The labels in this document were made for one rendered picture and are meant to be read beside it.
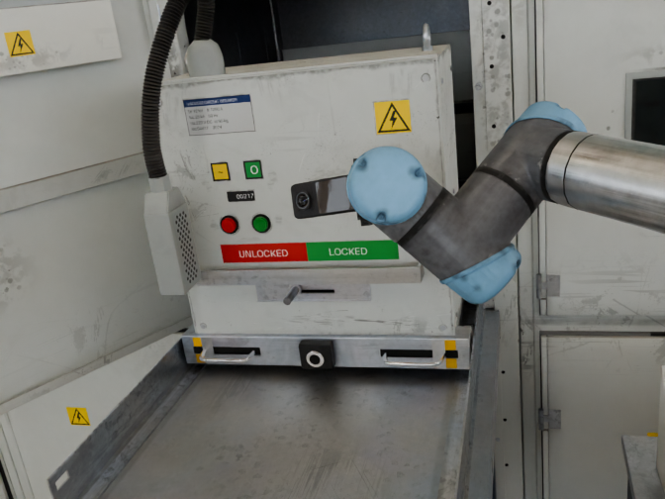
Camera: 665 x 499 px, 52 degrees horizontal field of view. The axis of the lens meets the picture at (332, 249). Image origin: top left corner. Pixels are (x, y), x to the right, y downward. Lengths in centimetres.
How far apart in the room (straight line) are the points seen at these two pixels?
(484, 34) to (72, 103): 78
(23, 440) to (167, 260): 107
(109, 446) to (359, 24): 144
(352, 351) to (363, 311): 8
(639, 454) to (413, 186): 72
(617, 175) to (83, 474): 84
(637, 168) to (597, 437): 102
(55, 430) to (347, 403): 104
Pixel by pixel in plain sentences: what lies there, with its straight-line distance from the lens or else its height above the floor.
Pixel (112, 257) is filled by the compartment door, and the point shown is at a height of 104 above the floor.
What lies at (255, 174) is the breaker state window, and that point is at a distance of 117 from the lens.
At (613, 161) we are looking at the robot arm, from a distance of 67.
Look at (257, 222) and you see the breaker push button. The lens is 119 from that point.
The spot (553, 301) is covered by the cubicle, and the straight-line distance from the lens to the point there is 144.
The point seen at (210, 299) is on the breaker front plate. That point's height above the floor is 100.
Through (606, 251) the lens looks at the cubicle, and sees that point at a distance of 140.
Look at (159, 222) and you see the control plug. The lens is 114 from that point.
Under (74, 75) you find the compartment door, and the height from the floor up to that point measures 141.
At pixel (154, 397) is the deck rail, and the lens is 128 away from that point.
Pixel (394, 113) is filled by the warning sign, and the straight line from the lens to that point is 109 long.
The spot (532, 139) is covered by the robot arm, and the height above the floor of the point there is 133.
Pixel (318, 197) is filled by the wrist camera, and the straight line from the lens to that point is 87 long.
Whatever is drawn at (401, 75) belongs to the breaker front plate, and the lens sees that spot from 108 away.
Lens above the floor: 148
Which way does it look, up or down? 20 degrees down
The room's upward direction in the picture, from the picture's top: 7 degrees counter-clockwise
